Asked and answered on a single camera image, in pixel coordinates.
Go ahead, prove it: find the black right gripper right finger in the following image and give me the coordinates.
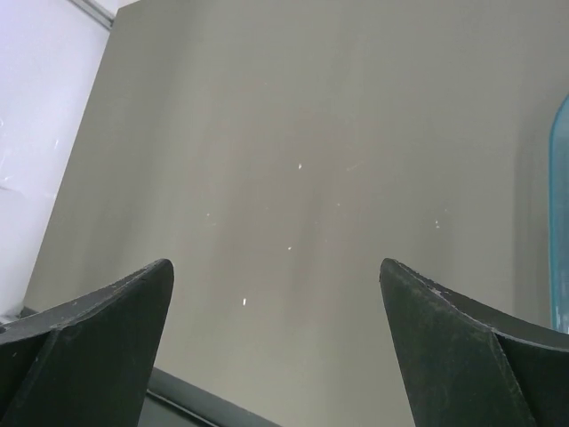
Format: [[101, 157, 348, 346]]
[[380, 258, 568, 426]]

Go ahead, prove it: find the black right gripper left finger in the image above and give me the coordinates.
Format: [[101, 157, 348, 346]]
[[1, 259, 174, 426]]

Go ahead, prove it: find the teal transparent plastic bin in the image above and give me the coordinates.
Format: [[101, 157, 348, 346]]
[[549, 96, 568, 334]]

